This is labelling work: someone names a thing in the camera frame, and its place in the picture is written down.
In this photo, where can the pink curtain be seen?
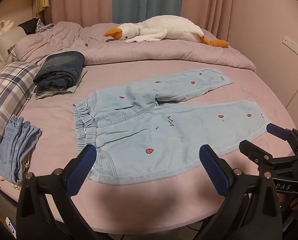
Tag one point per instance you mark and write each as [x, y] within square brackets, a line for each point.
[83, 0]
[214, 2]

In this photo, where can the white plush goose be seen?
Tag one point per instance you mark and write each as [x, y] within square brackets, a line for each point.
[164, 27]

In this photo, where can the white wall socket strip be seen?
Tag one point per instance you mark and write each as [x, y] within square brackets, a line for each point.
[295, 47]

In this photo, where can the bed with pink sheet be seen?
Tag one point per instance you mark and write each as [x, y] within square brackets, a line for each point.
[53, 120]

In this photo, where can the dark cloth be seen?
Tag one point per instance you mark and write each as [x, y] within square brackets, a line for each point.
[28, 25]

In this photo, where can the beige pillow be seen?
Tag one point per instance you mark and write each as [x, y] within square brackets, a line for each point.
[8, 41]

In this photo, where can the plaid cloth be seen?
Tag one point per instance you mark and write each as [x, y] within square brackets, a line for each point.
[45, 27]

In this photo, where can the folded dark blue jeans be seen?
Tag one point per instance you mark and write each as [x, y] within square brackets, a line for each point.
[61, 67]

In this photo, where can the white plush toy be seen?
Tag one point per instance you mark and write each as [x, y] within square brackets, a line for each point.
[3, 26]

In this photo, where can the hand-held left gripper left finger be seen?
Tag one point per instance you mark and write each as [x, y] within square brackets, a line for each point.
[81, 170]

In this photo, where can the folded light blue jeans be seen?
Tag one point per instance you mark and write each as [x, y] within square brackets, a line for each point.
[16, 145]

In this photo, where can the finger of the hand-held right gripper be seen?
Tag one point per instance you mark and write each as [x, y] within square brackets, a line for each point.
[251, 149]
[276, 130]

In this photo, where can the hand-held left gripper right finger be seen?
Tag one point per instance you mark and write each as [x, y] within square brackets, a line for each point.
[214, 171]

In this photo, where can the folded green garment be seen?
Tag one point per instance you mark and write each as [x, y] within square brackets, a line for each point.
[75, 88]

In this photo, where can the light blue strawberry pants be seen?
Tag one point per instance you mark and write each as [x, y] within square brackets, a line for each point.
[138, 130]

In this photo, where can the blue plaid pillow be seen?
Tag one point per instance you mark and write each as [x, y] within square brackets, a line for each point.
[8, 92]

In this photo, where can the pink quilt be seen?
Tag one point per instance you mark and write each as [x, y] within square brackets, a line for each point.
[164, 53]

